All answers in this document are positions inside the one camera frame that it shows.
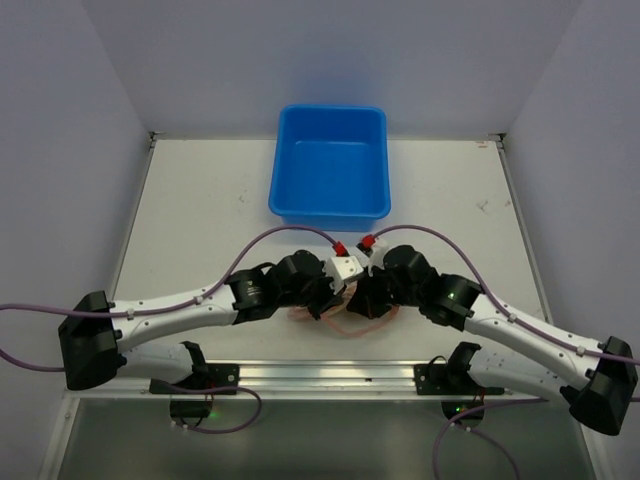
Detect floral mesh laundry bag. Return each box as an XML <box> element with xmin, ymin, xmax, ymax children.
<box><xmin>287</xmin><ymin>284</ymin><xmax>399</xmax><ymax>338</ymax></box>

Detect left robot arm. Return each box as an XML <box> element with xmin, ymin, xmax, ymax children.
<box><xmin>58</xmin><ymin>250</ymin><xmax>351</xmax><ymax>391</ymax></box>

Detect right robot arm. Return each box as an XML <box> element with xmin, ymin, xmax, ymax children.
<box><xmin>348</xmin><ymin>235</ymin><xmax>638</xmax><ymax>436</ymax></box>

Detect blue plastic bin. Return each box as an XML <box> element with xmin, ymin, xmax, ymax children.
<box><xmin>268</xmin><ymin>104</ymin><xmax>391</xmax><ymax>232</ymax></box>

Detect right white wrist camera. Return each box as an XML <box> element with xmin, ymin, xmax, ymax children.
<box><xmin>356</xmin><ymin>234</ymin><xmax>390</xmax><ymax>276</ymax></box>

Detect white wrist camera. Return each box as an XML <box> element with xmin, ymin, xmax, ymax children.
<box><xmin>323</xmin><ymin>256</ymin><xmax>365</xmax><ymax>294</ymax></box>
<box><xmin>356</xmin><ymin>234</ymin><xmax>390</xmax><ymax>276</ymax></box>

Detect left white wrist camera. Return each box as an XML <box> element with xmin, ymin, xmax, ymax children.
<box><xmin>323</xmin><ymin>256</ymin><xmax>365</xmax><ymax>294</ymax></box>

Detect aluminium mounting rail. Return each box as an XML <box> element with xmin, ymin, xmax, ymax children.
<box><xmin>67</xmin><ymin>357</ymin><xmax>589</xmax><ymax>401</ymax></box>

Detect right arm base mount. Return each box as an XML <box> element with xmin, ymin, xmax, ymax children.
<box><xmin>413</xmin><ymin>355</ymin><xmax>485</xmax><ymax>419</ymax></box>

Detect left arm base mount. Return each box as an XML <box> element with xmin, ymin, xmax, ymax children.
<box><xmin>147</xmin><ymin>362</ymin><xmax>241</xmax><ymax>426</ymax></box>

